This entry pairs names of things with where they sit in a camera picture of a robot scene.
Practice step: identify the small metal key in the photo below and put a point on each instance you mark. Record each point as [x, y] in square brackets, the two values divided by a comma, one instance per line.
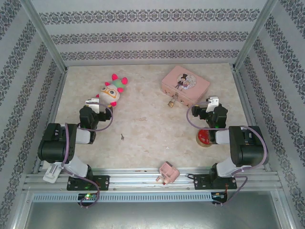
[122, 137]

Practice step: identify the pink tin box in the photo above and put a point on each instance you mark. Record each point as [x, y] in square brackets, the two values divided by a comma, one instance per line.
[183, 81]

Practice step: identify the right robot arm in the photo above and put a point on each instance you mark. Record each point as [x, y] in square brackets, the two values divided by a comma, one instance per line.
[247, 148]

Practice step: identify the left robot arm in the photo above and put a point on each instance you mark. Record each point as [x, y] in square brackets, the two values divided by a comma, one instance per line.
[54, 143]

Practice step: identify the white and pink plush toy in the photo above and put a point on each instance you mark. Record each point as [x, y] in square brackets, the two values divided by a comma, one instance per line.
[109, 94]

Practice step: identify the round tin with red lid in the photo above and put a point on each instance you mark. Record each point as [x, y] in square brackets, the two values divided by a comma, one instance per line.
[202, 138]

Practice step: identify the pink plastic toy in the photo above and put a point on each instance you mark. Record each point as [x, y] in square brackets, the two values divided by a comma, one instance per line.
[168, 171]

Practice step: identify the grey metal sheet panel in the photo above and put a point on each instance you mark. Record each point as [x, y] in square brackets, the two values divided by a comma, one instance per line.
[152, 217]

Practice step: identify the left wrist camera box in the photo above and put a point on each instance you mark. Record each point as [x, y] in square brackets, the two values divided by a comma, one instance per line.
[93, 103]

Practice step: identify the aluminium side rail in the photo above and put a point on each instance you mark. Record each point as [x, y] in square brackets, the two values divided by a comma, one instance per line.
[56, 105]
[240, 88]

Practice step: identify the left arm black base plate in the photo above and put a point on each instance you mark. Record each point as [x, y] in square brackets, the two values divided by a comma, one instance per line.
[102, 182]

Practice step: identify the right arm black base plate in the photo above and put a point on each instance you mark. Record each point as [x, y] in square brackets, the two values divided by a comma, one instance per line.
[201, 182]

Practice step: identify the white plastic bracket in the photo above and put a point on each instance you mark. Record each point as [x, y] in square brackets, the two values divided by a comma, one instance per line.
[51, 175]

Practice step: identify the long aluminium mounting rail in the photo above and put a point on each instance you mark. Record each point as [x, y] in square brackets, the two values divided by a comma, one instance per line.
[138, 180]

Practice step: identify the aluminium corner post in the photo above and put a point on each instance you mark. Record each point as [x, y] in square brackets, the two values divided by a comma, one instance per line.
[253, 35]
[45, 38]

